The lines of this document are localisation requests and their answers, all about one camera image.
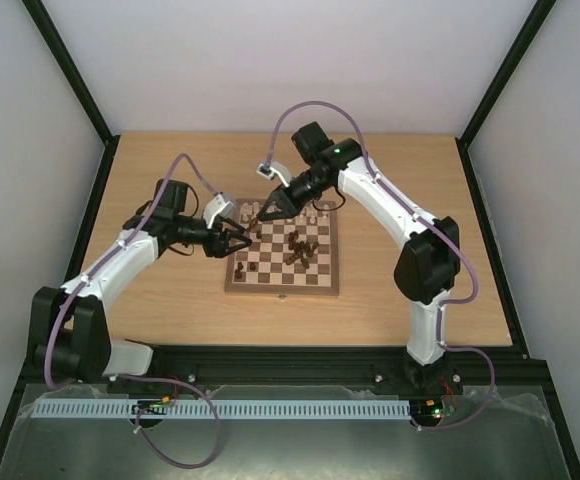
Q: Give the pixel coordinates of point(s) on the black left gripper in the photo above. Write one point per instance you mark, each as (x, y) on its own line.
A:
(219, 249)

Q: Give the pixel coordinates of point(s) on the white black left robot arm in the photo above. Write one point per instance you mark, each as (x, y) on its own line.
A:
(69, 339)

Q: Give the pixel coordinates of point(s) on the row of white chess pieces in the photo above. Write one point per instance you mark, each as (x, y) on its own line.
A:
(247, 209)

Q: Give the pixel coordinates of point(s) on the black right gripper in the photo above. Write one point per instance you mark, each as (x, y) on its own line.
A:
(286, 197)

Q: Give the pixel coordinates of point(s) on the pile of dark chess pieces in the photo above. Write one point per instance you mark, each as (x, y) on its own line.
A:
(300, 250)

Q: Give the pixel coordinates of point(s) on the white slotted cable duct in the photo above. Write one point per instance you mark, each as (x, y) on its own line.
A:
(229, 409)

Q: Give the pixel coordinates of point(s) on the wooden chess board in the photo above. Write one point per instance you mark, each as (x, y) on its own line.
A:
(269, 249)

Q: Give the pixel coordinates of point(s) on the controller board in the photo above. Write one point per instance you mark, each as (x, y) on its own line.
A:
(434, 408)
(153, 406)

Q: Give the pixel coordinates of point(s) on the left controller board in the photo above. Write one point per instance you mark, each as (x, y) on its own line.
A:
(153, 406)

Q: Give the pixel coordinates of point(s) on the dark pawn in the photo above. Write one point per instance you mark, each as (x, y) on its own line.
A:
(253, 226)

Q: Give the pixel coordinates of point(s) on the right controller board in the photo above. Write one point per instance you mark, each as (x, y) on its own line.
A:
(434, 408)

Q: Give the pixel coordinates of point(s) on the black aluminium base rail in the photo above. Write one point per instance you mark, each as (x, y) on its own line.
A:
(382, 370)

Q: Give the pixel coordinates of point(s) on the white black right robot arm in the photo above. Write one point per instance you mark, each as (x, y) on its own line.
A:
(428, 262)

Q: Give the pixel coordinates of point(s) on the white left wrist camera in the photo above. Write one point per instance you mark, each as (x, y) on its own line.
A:
(221, 205)

